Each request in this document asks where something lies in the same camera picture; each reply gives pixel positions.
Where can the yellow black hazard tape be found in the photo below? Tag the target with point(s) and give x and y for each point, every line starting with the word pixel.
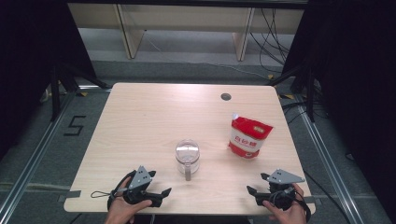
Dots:
pixel 287 96
pixel 82 93

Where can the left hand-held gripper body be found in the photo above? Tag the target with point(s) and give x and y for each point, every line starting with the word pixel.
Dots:
pixel 140 179

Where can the person's right hand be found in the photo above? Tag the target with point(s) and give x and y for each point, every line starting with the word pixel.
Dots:
pixel 289 214

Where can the person's left hand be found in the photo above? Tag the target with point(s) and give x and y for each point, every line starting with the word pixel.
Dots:
pixel 121 210

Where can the black curtain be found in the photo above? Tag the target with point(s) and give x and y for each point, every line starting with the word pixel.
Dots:
pixel 28 62
pixel 358 77

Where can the light wooden shelf unit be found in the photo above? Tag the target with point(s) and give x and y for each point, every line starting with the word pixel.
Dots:
pixel 186 18

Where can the aluminium floor rail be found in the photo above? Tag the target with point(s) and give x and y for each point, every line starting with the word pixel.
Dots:
pixel 34 155
pixel 327 161

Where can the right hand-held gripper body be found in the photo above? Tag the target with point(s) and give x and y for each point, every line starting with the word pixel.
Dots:
pixel 281 186

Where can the black metal stand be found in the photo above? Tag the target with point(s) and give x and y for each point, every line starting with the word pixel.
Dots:
pixel 309 93
pixel 56 93

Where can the red and white sugar bag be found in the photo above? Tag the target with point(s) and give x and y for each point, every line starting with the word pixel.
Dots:
pixel 249 137

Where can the grey tape strip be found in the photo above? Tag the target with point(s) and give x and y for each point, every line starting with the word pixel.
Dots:
pixel 70 195
pixel 309 199

